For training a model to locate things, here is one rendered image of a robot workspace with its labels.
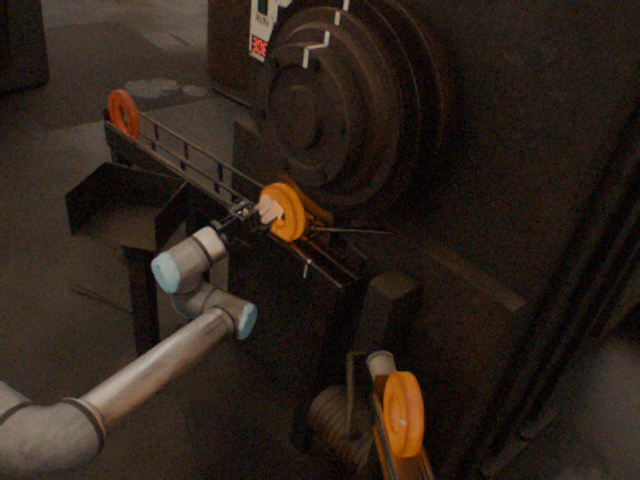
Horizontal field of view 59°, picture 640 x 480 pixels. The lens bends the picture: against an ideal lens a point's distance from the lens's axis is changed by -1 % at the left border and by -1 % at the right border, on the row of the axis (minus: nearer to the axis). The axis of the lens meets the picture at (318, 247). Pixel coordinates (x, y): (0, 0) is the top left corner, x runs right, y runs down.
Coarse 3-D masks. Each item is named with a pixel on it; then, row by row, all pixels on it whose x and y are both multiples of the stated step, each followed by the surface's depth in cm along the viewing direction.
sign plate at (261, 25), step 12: (252, 0) 146; (276, 0) 139; (288, 0) 136; (252, 12) 148; (252, 24) 149; (264, 24) 145; (252, 36) 150; (264, 36) 147; (252, 48) 152; (264, 48) 148
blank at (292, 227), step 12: (264, 192) 152; (276, 192) 148; (288, 192) 146; (288, 204) 146; (300, 204) 146; (288, 216) 147; (300, 216) 146; (276, 228) 153; (288, 228) 149; (300, 228) 148; (288, 240) 151
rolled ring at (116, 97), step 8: (112, 96) 206; (120, 96) 201; (128, 96) 202; (112, 104) 209; (128, 104) 200; (112, 112) 211; (128, 112) 200; (136, 112) 202; (112, 120) 214; (120, 120) 214; (128, 120) 203; (136, 120) 202; (120, 128) 212; (128, 128) 205; (136, 128) 204; (136, 136) 207
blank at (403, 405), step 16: (400, 384) 106; (416, 384) 105; (384, 400) 116; (400, 400) 106; (416, 400) 103; (384, 416) 115; (400, 416) 105; (416, 416) 102; (400, 432) 105; (416, 432) 102; (400, 448) 104; (416, 448) 103
